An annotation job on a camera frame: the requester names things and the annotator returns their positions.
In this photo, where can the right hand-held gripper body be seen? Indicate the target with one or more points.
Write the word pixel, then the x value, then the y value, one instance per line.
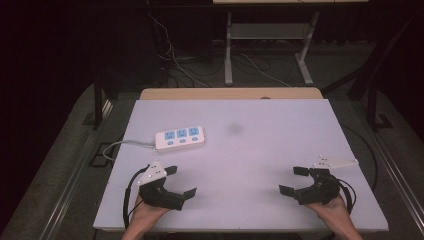
pixel 320 191

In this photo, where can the metal floor rail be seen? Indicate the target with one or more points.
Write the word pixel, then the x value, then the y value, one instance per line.
pixel 71 173
pixel 400 176

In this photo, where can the black metal stand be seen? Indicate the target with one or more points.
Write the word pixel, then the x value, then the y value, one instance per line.
pixel 372 106
pixel 97 103

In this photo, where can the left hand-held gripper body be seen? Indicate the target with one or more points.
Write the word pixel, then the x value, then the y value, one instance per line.
pixel 156 195

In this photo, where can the grey metal desk frame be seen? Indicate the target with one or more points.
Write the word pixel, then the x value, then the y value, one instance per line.
pixel 228 50

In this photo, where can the black floor bracket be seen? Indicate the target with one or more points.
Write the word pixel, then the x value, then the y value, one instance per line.
pixel 100 160

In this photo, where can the person's left hand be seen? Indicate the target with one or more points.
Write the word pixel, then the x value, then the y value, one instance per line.
pixel 145 216

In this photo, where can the white power strip blue sockets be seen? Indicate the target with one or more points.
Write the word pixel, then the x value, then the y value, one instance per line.
pixel 180 141

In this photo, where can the person's right hand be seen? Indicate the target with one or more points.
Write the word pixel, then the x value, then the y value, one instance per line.
pixel 333 213

